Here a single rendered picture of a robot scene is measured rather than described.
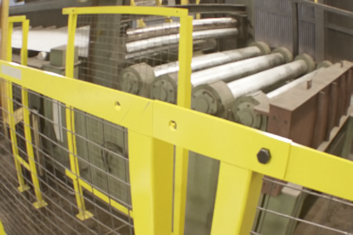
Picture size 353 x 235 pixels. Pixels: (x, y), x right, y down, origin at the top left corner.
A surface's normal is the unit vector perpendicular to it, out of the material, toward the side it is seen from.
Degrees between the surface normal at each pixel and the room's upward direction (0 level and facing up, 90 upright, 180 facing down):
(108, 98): 90
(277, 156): 90
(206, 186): 90
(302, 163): 90
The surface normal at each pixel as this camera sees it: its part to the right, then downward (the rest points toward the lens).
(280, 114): -0.62, 0.26
